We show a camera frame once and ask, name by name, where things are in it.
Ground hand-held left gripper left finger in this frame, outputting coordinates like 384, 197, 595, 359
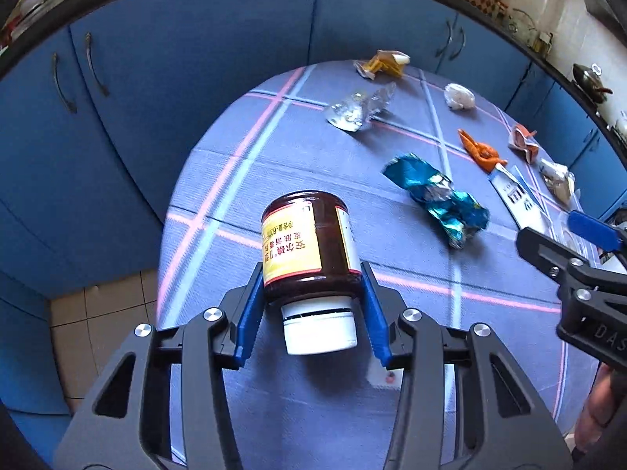
53, 260, 265, 470

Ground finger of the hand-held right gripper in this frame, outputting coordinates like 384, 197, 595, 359
568, 210, 627, 254
516, 226, 627, 300

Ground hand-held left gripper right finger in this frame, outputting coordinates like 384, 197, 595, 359
360, 260, 574, 470

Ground brown bottle with white cap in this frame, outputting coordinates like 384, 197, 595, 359
261, 190, 363, 356

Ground orange and white wrapper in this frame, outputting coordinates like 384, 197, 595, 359
507, 124, 540, 162

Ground teal foil wrapper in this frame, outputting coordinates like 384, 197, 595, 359
381, 153, 491, 250

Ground silver foil blister pack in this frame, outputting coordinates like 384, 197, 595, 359
324, 82, 397, 134

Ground person's right hand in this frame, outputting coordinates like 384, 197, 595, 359
574, 365, 619, 451

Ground flat white and blue box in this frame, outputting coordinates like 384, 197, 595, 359
488, 164, 552, 230

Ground crumpled white wrapper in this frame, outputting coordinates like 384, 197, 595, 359
539, 159, 576, 201

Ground twisted orange wrapper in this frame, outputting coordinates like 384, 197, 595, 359
457, 128, 506, 172

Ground black wok with lid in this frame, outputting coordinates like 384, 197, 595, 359
572, 63, 614, 103

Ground crumpled white tissue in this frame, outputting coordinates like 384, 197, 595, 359
444, 83, 476, 110

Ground blue kitchen base cabinets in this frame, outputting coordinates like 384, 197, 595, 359
0, 0, 627, 451

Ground crumpled yellow wrapper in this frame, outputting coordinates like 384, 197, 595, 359
353, 50, 410, 80

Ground black kitchen countertop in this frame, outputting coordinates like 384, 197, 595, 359
0, 0, 627, 157

